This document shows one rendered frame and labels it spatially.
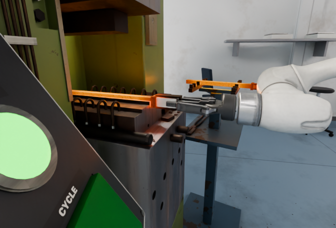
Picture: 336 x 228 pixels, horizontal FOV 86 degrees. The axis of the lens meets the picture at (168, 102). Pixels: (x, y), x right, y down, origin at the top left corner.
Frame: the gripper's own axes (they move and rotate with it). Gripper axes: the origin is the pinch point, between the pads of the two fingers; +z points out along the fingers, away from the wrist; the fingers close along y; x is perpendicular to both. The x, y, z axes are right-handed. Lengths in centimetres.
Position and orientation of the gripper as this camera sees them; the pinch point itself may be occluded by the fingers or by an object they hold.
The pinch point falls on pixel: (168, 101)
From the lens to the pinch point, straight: 57.5
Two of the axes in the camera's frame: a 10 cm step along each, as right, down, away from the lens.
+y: 3.3, -2.4, 9.1
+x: 0.0, -9.7, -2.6
